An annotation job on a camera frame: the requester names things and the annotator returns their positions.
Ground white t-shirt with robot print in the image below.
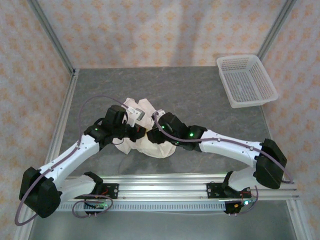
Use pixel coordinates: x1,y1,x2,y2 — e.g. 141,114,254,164
113,97,177,160

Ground white perforated plastic basket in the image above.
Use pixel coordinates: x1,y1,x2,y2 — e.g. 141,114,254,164
216,53,280,110

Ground small circuit board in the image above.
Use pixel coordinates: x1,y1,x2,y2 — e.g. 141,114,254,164
84,199,109,210
233,198,258,208

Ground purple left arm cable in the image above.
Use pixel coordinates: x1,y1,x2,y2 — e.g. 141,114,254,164
15,95,128,227

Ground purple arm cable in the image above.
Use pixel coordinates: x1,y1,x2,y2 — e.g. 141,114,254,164
15,95,128,227
151,111,296,216

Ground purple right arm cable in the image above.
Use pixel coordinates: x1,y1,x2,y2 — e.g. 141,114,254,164
151,111,296,216

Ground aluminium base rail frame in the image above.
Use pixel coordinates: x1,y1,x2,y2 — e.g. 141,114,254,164
26,173,300,202

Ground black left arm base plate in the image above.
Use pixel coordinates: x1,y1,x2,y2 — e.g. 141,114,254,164
99,183,120,200

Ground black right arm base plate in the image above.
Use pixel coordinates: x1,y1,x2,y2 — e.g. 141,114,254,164
206,181,251,200

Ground white slotted cable duct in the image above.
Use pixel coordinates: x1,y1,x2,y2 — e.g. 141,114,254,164
37,201,227,213

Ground aluminium frame leg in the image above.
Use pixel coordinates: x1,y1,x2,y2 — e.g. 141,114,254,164
286,198,307,240
13,199,41,240

